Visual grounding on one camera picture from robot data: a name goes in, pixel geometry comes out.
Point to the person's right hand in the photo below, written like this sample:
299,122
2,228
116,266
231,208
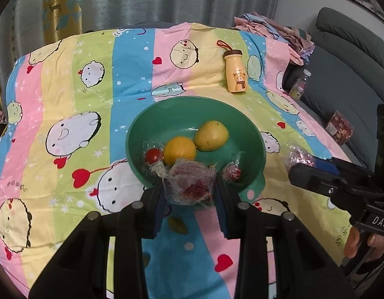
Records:
353,244

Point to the yellow bear bottle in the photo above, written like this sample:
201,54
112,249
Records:
235,71

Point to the small green fruit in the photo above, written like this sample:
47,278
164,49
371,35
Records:
146,258
178,225

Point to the clear plastic bottle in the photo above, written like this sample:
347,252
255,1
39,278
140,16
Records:
299,85

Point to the large yellow citrus fruit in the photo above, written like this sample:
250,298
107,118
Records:
179,151

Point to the pastel folded clothes pile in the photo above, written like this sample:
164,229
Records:
273,28

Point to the grey sofa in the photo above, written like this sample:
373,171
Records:
350,78

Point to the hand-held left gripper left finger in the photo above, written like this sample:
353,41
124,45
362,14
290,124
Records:
159,207

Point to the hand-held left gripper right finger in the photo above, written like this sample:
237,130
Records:
222,213

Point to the grey curtain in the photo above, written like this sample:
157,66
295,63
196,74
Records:
179,0

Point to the gold patterned curtain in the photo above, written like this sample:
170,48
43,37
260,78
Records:
61,3

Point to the green plastic basin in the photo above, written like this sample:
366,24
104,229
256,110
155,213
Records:
179,118

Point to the black bag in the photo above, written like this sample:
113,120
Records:
288,79

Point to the cartoon printed blanket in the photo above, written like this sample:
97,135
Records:
86,99

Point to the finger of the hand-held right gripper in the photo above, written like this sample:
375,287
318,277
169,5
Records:
310,176
327,165

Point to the red patterned packet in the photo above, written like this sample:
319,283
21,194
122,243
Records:
339,127

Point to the large red fruit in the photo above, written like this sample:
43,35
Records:
188,183

